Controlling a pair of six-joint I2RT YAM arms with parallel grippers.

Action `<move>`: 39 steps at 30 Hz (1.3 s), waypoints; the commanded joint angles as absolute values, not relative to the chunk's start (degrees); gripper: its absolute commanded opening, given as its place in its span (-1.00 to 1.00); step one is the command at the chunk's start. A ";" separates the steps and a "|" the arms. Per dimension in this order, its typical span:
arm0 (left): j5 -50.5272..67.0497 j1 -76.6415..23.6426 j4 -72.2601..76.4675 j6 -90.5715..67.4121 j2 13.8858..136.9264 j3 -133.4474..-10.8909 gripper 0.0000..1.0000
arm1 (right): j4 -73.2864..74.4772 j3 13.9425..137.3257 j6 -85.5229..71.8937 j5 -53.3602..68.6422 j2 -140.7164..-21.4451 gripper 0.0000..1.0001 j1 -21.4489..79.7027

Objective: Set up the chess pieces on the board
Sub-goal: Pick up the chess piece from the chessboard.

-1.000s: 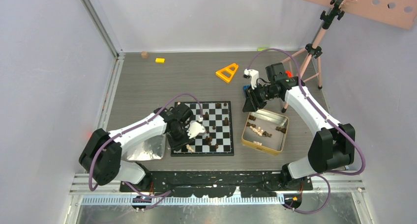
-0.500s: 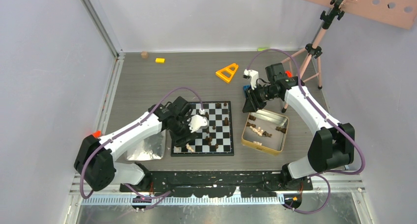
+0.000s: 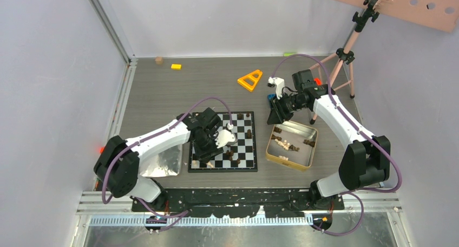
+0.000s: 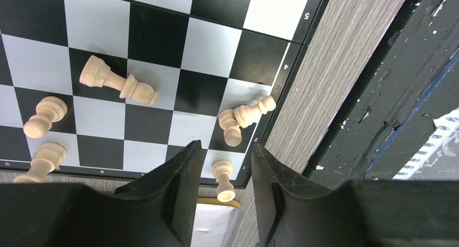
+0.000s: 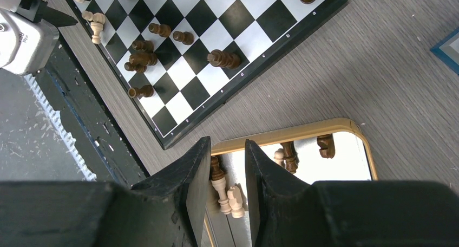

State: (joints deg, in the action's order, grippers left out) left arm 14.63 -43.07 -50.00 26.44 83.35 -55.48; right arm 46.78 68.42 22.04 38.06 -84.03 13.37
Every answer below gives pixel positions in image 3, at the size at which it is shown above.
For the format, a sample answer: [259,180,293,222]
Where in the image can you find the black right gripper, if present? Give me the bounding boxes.
[267,92,308,125]

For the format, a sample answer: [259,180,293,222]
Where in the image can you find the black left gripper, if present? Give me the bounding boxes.
[193,131,224,164]

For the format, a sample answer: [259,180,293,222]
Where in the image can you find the dark chess piece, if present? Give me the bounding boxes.
[246,129,252,139]

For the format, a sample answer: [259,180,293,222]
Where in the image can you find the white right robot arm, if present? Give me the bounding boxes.
[267,70,391,210]

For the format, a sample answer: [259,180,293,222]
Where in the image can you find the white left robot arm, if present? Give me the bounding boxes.
[94,108,237,211]

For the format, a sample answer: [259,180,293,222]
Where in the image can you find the light chess pieces cluster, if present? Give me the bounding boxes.
[278,140,291,151]

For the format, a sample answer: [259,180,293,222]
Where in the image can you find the pink perforated board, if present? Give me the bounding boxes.
[335,0,458,33]

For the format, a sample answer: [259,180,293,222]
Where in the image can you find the blue and grey lego block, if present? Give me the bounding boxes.
[267,94,276,109]

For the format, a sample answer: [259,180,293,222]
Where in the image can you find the gold square metal tin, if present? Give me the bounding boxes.
[265,121,318,172]

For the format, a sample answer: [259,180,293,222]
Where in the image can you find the yellow triangle toy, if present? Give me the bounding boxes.
[237,69,263,92]

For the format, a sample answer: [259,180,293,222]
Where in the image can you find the dark pawn in tin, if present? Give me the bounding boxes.
[303,139,316,147]

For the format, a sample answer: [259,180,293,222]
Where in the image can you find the black and white chessboard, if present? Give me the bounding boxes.
[188,111,258,173]

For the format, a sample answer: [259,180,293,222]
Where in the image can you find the silver tin lid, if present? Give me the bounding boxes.
[139,145,183,178]

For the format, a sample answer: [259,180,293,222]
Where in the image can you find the small yellow block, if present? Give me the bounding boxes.
[171,64,182,70]

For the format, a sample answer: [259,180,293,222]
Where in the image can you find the pink tripod stand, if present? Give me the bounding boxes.
[309,0,356,126]

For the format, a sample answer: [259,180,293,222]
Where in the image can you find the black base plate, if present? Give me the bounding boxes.
[132,188,344,218]

